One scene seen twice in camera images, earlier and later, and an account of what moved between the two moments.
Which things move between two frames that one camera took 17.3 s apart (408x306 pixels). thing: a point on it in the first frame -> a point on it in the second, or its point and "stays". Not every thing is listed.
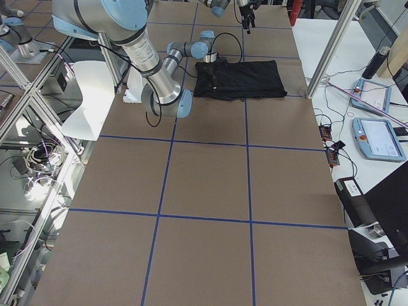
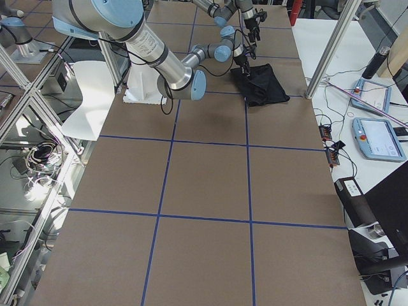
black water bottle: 376,62 stays
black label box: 354,202 stays
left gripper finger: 247,23 -> 254,34
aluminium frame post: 350,9 stays
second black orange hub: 332,157 stays
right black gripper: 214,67 -> 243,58
